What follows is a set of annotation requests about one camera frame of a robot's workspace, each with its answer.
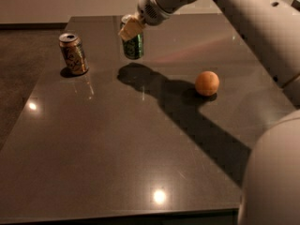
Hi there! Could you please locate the orange soda can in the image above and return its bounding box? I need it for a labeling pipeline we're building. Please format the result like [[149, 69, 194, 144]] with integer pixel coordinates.
[[59, 33, 89, 76]]

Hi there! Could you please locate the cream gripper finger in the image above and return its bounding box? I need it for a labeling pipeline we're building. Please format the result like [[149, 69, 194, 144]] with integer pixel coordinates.
[[119, 14, 145, 41]]

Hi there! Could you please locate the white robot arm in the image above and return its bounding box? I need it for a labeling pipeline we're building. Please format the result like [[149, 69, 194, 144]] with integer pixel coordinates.
[[119, 0, 300, 225]]

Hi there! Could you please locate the orange ball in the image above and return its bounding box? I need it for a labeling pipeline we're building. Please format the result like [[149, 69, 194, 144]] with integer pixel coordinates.
[[195, 71, 219, 97]]

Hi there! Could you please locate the green soda can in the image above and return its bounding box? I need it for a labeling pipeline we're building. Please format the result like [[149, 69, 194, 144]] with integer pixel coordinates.
[[122, 33, 143, 60]]

